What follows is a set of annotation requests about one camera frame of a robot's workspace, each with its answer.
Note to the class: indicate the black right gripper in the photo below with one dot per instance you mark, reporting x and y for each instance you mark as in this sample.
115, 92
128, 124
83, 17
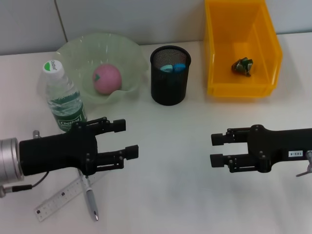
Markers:
280, 146

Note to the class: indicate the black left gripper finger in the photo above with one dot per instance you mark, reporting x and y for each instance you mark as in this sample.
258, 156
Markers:
131, 152

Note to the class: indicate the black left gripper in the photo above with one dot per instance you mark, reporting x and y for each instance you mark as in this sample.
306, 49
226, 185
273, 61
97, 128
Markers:
53, 153

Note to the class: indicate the pink toy peach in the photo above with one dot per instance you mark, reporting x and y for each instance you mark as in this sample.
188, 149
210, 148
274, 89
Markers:
107, 79

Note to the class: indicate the clear green-label water bottle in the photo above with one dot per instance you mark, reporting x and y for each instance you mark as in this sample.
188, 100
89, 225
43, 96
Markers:
65, 102

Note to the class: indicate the blue safety scissors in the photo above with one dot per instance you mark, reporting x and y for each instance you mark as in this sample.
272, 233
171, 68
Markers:
179, 67

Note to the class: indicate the green plastic wrapper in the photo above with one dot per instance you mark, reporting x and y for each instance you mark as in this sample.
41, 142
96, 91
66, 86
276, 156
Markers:
242, 65

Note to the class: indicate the clear plastic ruler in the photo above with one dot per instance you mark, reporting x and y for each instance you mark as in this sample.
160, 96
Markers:
56, 200

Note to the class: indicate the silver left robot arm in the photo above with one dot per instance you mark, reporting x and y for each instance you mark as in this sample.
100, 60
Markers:
9, 161

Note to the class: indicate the black mesh pen holder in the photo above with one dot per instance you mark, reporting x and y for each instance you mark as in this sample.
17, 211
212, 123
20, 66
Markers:
170, 90

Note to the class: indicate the silver ballpoint pen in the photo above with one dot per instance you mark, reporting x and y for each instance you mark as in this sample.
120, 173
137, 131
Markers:
91, 200

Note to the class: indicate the pale green wavy fruit plate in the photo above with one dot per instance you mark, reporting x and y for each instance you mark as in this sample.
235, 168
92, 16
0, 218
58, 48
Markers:
73, 53

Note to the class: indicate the yellow plastic bin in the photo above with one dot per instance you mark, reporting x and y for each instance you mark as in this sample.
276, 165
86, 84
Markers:
219, 48

